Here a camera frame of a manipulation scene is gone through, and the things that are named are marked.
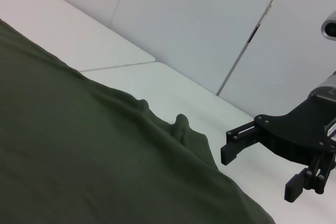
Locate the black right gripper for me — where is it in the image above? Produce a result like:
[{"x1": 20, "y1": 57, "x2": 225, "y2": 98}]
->
[{"x1": 220, "y1": 95, "x2": 336, "y2": 204}]

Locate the dark green t-shirt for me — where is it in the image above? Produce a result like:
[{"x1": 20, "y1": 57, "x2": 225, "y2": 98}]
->
[{"x1": 0, "y1": 18, "x2": 276, "y2": 224}]

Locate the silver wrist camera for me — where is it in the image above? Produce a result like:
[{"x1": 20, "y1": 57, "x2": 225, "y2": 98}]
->
[{"x1": 321, "y1": 10, "x2": 336, "y2": 41}]

